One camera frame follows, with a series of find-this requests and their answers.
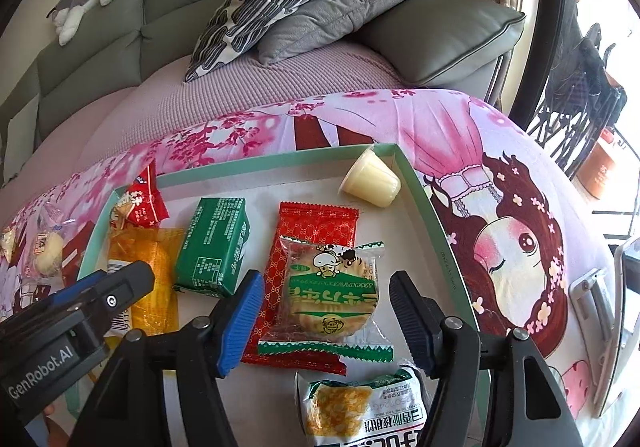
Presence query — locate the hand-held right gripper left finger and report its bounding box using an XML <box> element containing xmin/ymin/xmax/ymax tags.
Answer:
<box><xmin>67</xmin><ymin>269</ymin><xmax>266</xmax><ymax>447</ymax></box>

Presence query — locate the red twisted snack packet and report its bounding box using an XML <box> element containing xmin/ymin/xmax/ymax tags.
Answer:
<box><xmin>109</xmin><ymin>163</ymin><xmax>171</xmax><ymax>229</ymax></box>

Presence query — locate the green foil snack packet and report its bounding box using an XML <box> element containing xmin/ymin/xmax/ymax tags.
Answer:
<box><xmin>173</xmin><ymin>197</ymin><xmax>251</xmax><ymax>299</ymax></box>

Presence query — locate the round biscuit packet green print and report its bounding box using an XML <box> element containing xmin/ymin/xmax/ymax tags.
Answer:
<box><xmin>256</xmin><ymin>235</ymin><xmax>397</xmax><ymax>369</ymax></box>

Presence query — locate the red patterned wafer packet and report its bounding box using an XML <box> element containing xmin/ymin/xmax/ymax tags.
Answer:
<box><xmin>241</xmin><ymin>201</ymin><xmax>362</xmax><ymax>376</ymax></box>

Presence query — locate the black metal rack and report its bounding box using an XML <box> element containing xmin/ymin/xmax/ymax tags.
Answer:
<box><xmin>527</xmin><ymin>24</ymin><xmax>628</xmax><ymax>178</ymax></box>

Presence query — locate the grey sofa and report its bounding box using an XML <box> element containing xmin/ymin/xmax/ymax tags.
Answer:
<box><xmin>0</xmin><ymin>0</ymin><xmax>527</xmax><ymax>184</ymax></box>

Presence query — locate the pink textured sofa cover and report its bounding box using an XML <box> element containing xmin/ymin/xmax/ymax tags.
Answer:
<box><xmin>0</xmin><ymin>39</ymin><xmax>402</xmax><ymax>188</ymax></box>

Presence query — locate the white packet with yellow picture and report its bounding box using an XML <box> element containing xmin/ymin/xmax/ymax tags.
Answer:
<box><xmin>294</xmin><ymin>363</ymin><xmax>432</xmax><ymax>447</ymax></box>

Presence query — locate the grey pillow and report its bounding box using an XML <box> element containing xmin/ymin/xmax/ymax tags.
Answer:
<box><xmin>257</xmin><ymin>0</ymin><xmax>444</xmax><ymax>66</ymax></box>

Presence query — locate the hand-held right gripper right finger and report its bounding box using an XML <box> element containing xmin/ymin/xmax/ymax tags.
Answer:
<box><xmin>389</xmin><ymin>271</ymin><xmax>586</xmax><ymax>447</ymax></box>

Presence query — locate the small pale snack packet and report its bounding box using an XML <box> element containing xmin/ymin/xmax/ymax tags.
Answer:
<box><xmin>0</xmin><ymin>227</ymin><xmax>19</xmax><ymax>264</ymax></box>

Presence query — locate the pink printed blanket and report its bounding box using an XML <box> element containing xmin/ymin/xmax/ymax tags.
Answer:
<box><xmin>0</xmin><ymin>87</ymin><xmax>627</xmax><ymax>447</ymax></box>

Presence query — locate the dark red biscuit pack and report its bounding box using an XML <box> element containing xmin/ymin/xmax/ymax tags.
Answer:
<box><xmin>61</xmin><ymin>223</ymin><xmax>97</xmax><ymax>278</ymax></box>

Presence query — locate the orange box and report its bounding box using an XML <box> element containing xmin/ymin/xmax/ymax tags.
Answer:
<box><xmin>577</xmin><ymin>127</ymin><xmax>628</xmax><ymax>200</ymax></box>

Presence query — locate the clear packet with cream bun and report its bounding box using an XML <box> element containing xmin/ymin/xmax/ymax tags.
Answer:
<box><xmin>26</xmin><ymin>228</ymin><xmax>67</xmax><ymax>279</ymax></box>

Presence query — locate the teal-rimmed white tray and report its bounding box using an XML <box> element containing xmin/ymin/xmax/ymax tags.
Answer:
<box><xmin>65</xmin><ymin>143</ymin><xmax>482</xmax><ymax>420</ymax></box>

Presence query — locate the black and white patterned pillow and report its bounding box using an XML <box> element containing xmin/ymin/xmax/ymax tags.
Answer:
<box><xmin>184</xmin><ymin>0</ymin><xmax>350</xmax><ymax>84</ymax></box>

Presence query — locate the yellow jelly cup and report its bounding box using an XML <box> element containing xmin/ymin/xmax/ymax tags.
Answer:
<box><xmin>339</xmin><ymin>145</ymin><xmax>403</xmax><ymax>208</ymax></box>

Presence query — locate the crumpled clear snack packet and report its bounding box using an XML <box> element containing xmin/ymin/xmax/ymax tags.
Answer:
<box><xmin>37</xmin><ymin>199</ymin><xmax>69</xmax><ymax>231</ymax></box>

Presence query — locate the white device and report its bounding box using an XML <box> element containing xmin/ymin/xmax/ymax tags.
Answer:
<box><xmin>569</xmin><ymin>236</ymin><xmax>640</xmax><ymax>419</ymax></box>

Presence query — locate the light grey cushion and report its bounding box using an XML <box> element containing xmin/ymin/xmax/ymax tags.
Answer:
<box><xmin>0</xmin><ymin>94</ymin><xmax>42</xmax><ymax>184</ymax></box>

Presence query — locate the orange snack packet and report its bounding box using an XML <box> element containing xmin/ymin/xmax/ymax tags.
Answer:
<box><xmin>106</xmin><ymin>226</ymin><xmax>187</xmax><ymax>334</ymax></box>

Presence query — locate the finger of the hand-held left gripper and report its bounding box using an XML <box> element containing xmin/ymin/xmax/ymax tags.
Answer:
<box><xmin>49</xmin><ymin>271</ymin><xmax>110</xmax><ymax>305</ymax></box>
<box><xmin>75</xmin><ymin>260</ymin><xmax>156</xmax><ymax>328</ymax></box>

